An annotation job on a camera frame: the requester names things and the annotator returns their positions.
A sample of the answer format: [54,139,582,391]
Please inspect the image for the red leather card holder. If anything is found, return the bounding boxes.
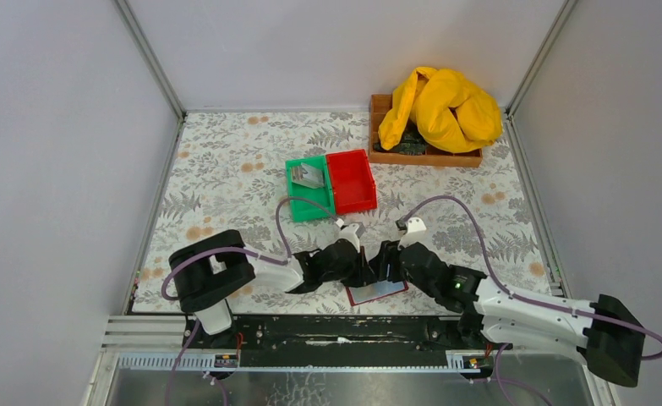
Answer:
[345,281,408,306]

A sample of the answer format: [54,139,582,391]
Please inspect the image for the green plastic bin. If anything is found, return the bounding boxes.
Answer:
[285,155,336,222]

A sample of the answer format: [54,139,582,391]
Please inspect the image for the red plastic bin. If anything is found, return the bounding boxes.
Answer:
[326,149,378,215]

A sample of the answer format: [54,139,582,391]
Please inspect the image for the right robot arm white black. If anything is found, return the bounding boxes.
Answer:
[369,241,646,387]

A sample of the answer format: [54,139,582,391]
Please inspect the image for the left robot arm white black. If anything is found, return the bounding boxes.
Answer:
[161,226,378,336]

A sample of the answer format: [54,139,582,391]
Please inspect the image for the silver cards in green bin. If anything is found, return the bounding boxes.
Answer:
[291,162,326,189]

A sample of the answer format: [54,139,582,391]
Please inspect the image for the dark green item in tray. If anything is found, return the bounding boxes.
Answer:
[372,127,428,156]

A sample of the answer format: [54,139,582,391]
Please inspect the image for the wooden tray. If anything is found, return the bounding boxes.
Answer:
[368,94,483,168]

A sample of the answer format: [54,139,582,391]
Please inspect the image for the yellow cloth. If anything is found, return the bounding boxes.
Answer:
[378,67,503,154]

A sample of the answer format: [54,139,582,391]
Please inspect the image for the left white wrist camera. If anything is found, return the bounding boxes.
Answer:
[337,222,365,252]

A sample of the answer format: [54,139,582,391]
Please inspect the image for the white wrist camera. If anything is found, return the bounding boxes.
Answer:
[337,222,365,252]
[396,217,427,249]

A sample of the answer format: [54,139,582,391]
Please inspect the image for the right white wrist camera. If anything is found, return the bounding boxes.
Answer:
[396,217,427,249]

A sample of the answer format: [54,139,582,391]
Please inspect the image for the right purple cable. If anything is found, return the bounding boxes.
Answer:
[397,195,662,406]

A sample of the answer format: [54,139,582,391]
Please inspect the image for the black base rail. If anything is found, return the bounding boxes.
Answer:
[182,315,500,368]

